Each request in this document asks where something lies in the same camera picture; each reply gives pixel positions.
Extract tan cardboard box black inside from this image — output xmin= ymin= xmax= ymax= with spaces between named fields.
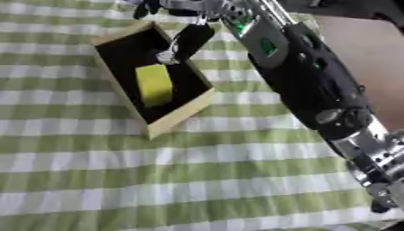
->
xmin=89 ymin=21 xmax=218 ymax=141

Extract yellow rectangular block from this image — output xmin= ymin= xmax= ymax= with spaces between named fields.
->
xmin=133 ymin=63 xmax=176 ymax=109

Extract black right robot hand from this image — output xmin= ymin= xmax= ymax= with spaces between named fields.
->
xmin=131 ymin=0 xmax=229 ymax=66

